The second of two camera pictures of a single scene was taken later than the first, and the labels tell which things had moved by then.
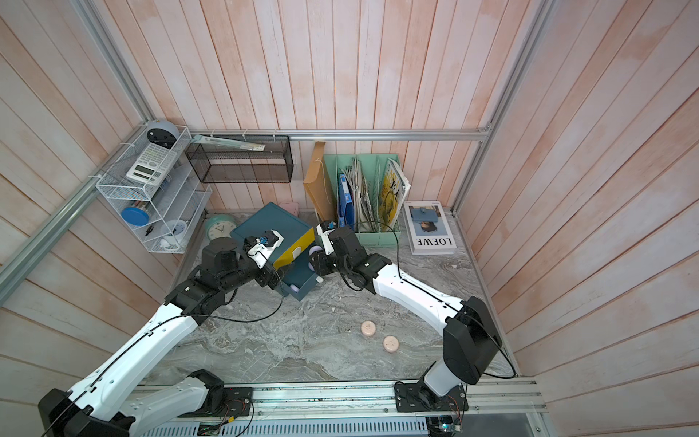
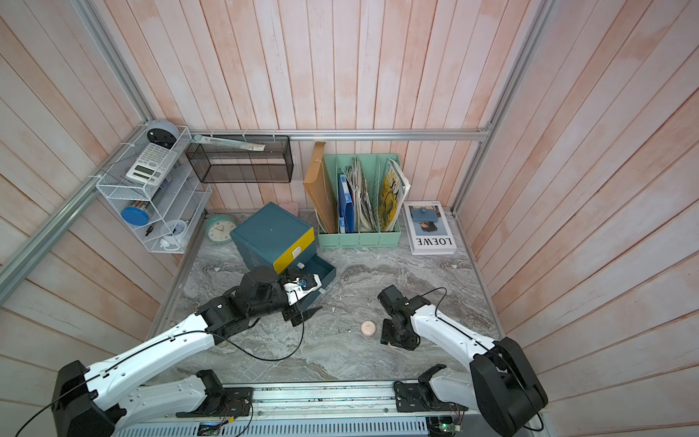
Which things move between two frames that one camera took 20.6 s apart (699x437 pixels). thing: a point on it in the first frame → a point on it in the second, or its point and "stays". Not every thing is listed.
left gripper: (265, 278) → (294, 310)
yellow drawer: (296, 249) stays
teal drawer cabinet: (291, 259) stays
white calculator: (152, 165) stays
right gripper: (321, 263) → (409, 341)
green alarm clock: (220, 226) stays
